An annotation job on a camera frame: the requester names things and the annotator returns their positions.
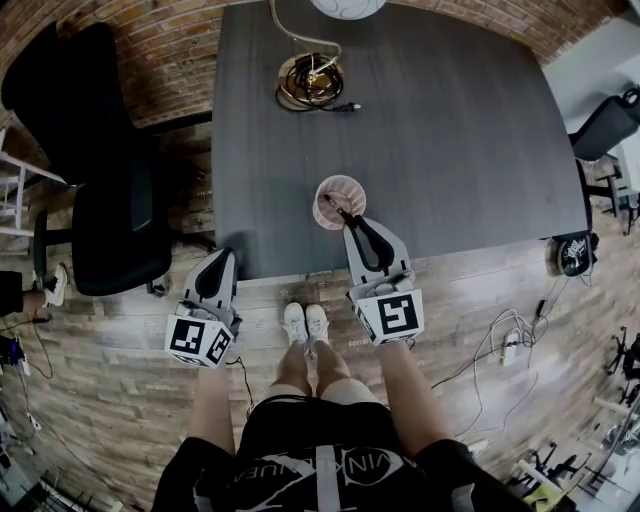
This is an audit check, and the black pen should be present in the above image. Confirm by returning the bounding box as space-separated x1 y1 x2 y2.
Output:
323 192 359 224

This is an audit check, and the person's left forearm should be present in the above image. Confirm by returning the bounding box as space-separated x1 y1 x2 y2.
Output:
186 363 237 457

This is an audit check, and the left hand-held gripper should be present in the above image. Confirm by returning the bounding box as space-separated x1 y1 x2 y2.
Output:
164 247 244 372

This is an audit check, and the black lamp power cable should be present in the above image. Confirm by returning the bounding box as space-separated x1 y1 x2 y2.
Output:
276 55 363 115

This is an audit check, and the white floor cable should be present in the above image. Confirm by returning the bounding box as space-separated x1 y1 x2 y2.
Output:
430 308 542 437

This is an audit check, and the person's left leg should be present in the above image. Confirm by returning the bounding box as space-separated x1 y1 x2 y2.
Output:
266 341 312 402

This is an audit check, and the pink ribbed pen holder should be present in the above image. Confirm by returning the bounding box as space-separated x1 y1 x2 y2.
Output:
312 174 368 232

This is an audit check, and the person's black printed t-shirt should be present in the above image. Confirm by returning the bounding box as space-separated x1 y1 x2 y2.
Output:
158 393 524 512

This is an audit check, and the person's right white shoe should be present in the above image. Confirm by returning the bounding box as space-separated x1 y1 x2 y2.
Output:
305 303 331 346

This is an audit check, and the white metal shelf frame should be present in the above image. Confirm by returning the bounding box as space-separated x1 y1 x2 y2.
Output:
0 126 67 236

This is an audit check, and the person's left white shoe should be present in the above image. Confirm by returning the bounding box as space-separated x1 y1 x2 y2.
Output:
283 301 308 347

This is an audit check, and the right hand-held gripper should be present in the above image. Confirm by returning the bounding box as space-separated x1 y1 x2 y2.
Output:
341 216 426 347

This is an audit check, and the black tripod stand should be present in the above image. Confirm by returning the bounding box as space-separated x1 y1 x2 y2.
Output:
603 325 640 407

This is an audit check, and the person's right forearm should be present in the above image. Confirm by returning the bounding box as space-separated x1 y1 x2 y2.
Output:
378 341 457 452

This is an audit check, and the white power strip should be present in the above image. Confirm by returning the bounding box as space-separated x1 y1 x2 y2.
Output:
501 331 520 367

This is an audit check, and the gold table lamp white shade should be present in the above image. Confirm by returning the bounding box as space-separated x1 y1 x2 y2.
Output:
268 0 388 109

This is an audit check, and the person's right leg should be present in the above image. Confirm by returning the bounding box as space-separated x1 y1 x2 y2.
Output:
313 339 382 407

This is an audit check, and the person's leg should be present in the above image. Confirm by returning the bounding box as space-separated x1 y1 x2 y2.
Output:
19 287 51 315
266 341 312 402
313 339 382 407

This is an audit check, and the person's white shoe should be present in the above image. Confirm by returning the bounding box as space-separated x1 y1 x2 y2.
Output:
283 301 308 347
305 303 331 346
41 262 69 308

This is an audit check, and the black round bag white print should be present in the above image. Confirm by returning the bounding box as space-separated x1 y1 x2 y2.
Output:
544 232 600 277

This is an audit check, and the black mesh office chair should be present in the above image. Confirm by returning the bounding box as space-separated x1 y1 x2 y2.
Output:
569 86 640 162

